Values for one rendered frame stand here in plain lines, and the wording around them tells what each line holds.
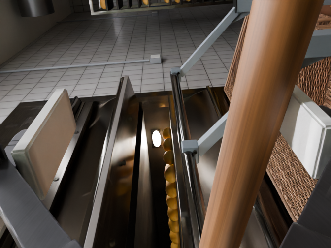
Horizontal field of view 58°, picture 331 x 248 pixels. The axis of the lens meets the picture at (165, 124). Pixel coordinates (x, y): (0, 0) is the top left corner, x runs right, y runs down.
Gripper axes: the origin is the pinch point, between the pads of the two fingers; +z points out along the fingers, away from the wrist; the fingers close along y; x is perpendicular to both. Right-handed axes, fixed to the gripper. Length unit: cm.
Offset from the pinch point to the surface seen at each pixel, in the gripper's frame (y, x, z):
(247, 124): 4.0, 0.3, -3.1
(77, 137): -45, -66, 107
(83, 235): -24, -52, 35
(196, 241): 2.5, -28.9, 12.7
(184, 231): 2, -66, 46
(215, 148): 19, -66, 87
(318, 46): 27.3, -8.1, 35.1
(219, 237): 2.8, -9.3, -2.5
